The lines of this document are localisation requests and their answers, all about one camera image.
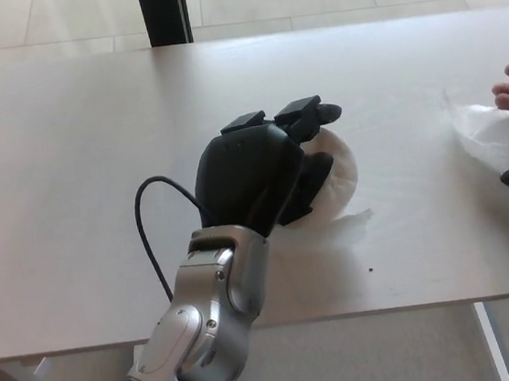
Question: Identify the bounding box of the white toilet paper roll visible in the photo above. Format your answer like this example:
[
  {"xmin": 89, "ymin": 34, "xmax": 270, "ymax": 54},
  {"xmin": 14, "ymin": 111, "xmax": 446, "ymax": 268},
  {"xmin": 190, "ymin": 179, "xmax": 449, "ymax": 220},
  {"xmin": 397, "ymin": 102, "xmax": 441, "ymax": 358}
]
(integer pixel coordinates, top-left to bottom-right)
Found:
[{"xmin": 270, "ymin": 123, "xmax": 378, "ymax": 261}]

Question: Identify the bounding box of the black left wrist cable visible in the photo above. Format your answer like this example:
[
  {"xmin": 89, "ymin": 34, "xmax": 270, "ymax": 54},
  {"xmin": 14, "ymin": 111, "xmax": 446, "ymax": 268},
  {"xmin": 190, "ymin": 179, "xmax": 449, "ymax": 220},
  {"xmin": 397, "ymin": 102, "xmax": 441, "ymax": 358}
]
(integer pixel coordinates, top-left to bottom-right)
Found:
[{"xmin": 131, "ymin": 171, "xmax": 217, "ymax": 305}]

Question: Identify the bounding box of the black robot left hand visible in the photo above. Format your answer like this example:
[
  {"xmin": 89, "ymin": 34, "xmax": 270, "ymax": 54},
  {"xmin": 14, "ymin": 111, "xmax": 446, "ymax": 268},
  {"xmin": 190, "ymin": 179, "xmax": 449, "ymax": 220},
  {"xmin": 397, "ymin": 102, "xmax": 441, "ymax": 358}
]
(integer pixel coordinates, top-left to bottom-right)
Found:
[{"xmin": 184, "ymin": 91, "xmax": 357, "ymax": 247}]

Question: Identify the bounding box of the black vertical post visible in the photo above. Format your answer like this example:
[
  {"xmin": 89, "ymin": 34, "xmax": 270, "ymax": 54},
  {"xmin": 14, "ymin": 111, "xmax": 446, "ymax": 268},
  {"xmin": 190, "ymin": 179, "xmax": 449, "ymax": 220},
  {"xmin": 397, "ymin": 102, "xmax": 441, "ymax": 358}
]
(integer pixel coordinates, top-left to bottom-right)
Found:
[{"xmin": 135, "ymin": 0, "xmax": 196, "ymax": 49}]

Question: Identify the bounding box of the torn white toilet paper piece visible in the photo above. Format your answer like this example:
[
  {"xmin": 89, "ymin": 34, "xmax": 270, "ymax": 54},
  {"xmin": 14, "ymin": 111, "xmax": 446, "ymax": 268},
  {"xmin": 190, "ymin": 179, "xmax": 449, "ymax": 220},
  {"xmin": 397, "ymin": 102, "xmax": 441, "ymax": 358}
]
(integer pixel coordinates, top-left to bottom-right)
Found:
[{"xmin": 440, "ymin": 78, "xmax": 509, "ymax": 192}]

